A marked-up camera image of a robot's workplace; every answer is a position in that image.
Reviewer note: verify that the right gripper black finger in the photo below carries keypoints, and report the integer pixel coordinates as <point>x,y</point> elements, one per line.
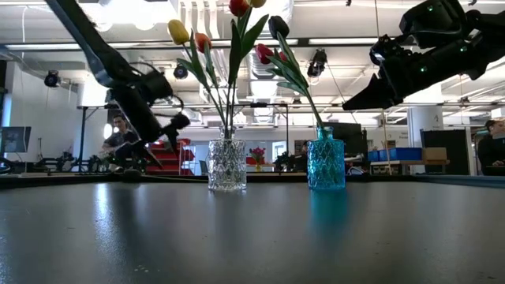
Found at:
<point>378,92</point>

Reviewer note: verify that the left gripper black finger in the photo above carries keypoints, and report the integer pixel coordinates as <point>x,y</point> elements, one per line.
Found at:
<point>150,154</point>

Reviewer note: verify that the yellow artificial tulip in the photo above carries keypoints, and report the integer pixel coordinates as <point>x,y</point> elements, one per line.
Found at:
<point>178,31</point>

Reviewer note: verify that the black artificial tulip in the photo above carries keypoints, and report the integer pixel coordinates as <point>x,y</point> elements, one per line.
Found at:
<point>278,26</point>

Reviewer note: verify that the red artificial tulip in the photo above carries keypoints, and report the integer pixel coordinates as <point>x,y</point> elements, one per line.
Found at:
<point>238,7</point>
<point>263,53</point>

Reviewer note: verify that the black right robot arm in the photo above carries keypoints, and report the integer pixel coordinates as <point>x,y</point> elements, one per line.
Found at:
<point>485,35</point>

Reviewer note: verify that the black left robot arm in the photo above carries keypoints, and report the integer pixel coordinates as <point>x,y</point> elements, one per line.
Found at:
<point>90,43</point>

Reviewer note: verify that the clear textured glass vase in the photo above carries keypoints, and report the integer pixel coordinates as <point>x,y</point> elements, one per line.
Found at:
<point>227,165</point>

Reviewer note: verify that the blue textured glass vase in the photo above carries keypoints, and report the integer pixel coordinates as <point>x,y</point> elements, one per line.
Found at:
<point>325,165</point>

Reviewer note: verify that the red shelf cart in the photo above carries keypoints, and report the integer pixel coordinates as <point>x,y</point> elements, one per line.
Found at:
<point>173,163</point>

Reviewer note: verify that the person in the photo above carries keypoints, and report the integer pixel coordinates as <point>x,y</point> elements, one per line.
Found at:
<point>493,150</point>
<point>120,136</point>

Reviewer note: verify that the large black monitor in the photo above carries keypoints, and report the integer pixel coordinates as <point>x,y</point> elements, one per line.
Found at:
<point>347,136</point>

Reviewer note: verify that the white building column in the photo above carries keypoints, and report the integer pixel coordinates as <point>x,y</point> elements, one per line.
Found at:
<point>424,122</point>

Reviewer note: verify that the small blue storage bin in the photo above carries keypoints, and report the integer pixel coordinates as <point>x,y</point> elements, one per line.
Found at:
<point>378,155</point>

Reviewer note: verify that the large blue storage bin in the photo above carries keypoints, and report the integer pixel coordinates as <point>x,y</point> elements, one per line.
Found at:
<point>406,154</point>

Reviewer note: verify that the wooden background table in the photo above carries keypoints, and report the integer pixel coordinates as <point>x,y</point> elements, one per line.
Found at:
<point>410,162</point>

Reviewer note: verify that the brown cardboard box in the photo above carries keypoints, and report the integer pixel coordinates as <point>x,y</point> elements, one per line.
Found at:
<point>434,154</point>

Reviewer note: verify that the black cabinet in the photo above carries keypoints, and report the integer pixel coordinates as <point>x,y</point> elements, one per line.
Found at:
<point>446,150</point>

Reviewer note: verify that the pink flower bouquet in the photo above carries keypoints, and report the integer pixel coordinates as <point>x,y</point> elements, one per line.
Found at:
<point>258,154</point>

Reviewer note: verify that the dark computer monitor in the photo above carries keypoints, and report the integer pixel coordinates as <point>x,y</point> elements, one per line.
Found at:
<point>15,139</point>

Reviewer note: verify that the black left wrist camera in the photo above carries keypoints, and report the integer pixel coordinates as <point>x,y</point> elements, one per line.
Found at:
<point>176,124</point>

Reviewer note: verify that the black metal rig frame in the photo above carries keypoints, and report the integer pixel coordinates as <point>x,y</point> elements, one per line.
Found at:
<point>258,105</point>
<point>82,138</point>

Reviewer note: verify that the black overhead frame beam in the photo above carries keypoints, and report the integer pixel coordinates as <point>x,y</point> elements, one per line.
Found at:
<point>303,41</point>

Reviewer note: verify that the silver ribbed ventilation duct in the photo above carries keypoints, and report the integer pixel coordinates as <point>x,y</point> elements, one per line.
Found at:
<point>268,88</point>

